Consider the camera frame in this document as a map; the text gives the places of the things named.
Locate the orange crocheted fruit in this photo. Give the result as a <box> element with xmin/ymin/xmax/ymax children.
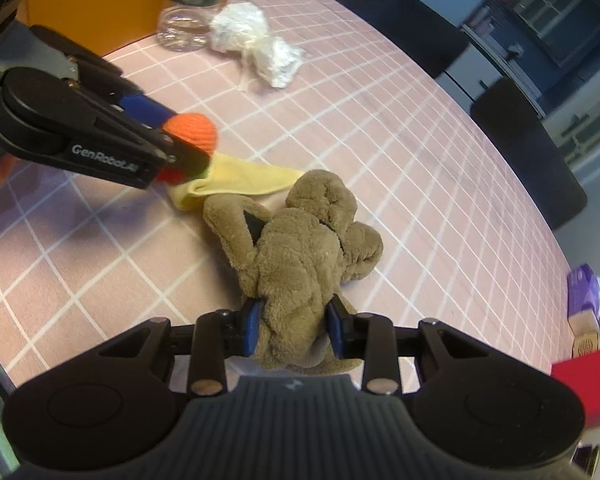
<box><xmin>156</xmin><ymin>113</ymin><xmax>218</xmax><ymax>185</ymax></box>

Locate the yellow microfibre cloth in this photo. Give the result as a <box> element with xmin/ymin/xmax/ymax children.
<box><xmin>168</xmin><ymin>153</ymin><xmax>304</xmax><ymax>211</ymax></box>

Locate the brown plush towel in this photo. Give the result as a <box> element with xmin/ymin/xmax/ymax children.
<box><xmin>202</xmin><ymin>169</ymin><xmax>384</xmax><ymax>375</ymax></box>

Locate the clear plastic bag with white cloth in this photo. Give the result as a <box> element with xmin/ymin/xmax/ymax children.
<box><xmin>209</xmin><ymin>1</ymin><xmax>306</xmax><ymax>89</ymax></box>

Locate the white box with orange rim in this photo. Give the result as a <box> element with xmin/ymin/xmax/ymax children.
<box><xmin>17</xmin><ymin>0</ymin><xmax>166</xmax><ymax>55</ymax></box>

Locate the pink checkered tablecloth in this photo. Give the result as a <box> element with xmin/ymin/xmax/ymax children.
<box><xmin>0</xmin><ymin>0</ymin><xmax>571</xmax><ymax>382</ymax></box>

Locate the small wooden speaker box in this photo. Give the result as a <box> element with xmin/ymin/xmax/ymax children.
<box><xmin>568</xmin><ymin>309</ymin><xmax>600</xmax><ymax>358</ymax></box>

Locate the purple tissue pack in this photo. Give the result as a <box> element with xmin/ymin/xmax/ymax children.
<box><xmin>567</xmin><ymin>263</ymin><xmax>600</xmax><ymax>336</ymax></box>

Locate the black chair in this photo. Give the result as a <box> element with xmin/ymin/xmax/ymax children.
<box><xmin>336</xmin><ymin>0</ymin><xmax>469</xmax><ymax>78</ymax></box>
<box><xmin>470</xmin><ymin>77</ymin><xmax>588</xmax><ymax>231</ymax></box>

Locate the red box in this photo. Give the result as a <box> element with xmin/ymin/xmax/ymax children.
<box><xmin>550</xmin><ymin>350</ymin><xmax>600</xmax><ymax>429</ymax></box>

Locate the white cabinet with glass doors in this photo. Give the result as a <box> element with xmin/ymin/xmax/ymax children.
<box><xmin>464</xmin><ymin>0</ymin><xmax>600</xmax><ymax>114</ymax></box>

